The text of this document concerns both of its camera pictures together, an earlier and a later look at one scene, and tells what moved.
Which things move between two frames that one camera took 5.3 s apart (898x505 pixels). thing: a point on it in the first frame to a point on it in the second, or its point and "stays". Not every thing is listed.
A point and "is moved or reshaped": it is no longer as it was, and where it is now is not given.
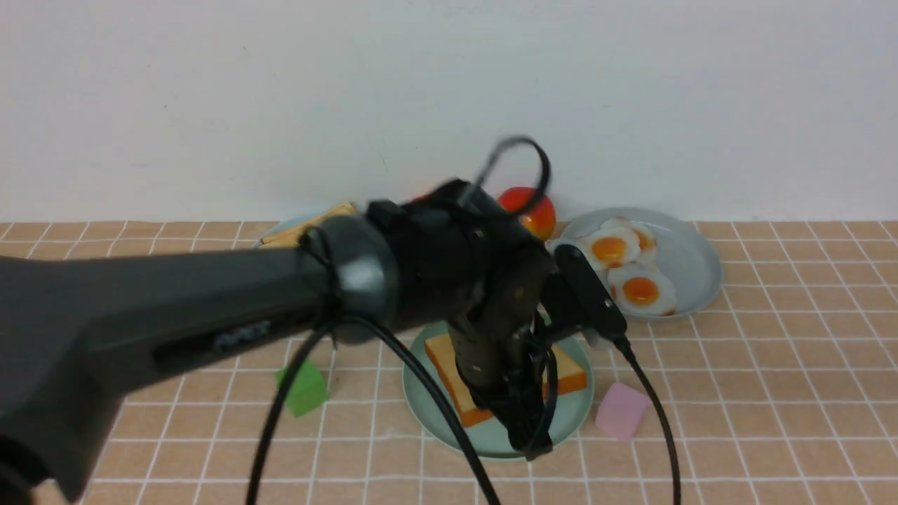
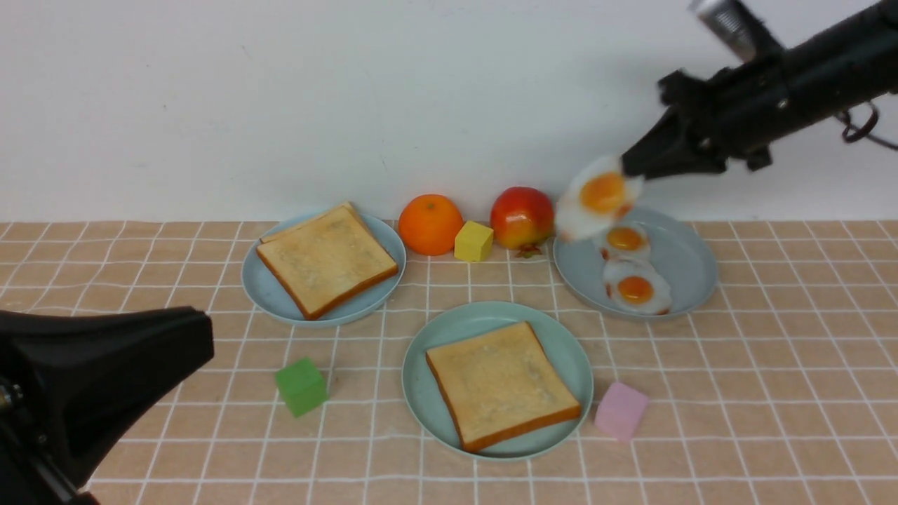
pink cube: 622,412 stays
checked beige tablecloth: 781,389 stays
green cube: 309,390 stays
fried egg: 614,243 to 596,193
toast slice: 570,376 is moved or reshaped
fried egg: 638,288 stays
